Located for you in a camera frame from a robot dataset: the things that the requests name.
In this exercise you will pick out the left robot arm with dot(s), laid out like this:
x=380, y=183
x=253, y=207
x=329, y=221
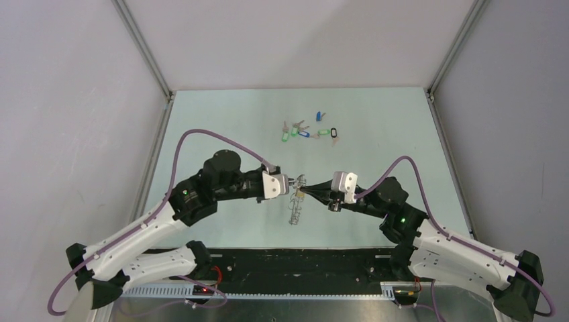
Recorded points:
x=116, y=264

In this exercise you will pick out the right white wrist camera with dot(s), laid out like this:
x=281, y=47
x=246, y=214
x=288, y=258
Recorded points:
x=344, y=181

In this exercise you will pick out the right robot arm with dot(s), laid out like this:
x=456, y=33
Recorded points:
x=510, y=281

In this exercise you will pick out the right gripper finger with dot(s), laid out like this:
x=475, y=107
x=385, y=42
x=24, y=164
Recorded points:
x=318, y=188
x=322, y=197

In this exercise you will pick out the green tag key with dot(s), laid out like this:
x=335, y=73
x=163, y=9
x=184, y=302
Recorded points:
x=285, y=132
x=320, y=133
x=295, y=126

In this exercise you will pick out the blue tag key middle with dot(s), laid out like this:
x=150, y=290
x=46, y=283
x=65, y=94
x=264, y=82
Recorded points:
x=302, y=131

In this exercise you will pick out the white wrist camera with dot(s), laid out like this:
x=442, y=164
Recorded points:
x=344, y=181
x=274, y=185

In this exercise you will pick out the electronics board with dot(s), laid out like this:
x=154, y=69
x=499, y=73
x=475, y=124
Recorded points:
x=405, y=293
x=203, y=291

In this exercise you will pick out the left electronics board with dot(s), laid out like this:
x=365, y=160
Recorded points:
x=203, y=291

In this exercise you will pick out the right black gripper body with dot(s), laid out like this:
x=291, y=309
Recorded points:
x=336, y=204

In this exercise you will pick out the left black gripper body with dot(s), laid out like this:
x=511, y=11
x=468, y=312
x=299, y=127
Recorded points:
x=246, y=184

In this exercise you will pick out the blue tag key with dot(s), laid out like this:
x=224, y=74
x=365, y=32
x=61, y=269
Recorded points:
x=302, y=131
x=319, y=116

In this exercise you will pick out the blue tag key far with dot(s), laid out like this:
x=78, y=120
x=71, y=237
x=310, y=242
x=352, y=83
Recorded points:
x=319, y=116

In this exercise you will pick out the metal keyring disc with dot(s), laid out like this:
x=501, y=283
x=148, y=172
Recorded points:
x=295, y=203

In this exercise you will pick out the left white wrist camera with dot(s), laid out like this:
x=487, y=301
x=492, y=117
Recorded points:
x=274, y=185

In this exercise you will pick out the green tag key centre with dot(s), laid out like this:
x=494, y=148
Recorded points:
x=295, y=126

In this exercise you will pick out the right electronics board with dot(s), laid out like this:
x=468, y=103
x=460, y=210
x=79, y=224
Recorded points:
x=405, y=293

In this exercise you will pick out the black tag key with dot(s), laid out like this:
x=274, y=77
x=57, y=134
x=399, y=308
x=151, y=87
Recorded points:
x=334, y=136

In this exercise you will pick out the green tag key left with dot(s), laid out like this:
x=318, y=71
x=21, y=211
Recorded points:
x=285, y=132

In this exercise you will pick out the green tag key right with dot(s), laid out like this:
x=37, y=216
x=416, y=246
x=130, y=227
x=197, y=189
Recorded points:
x=320, y=133

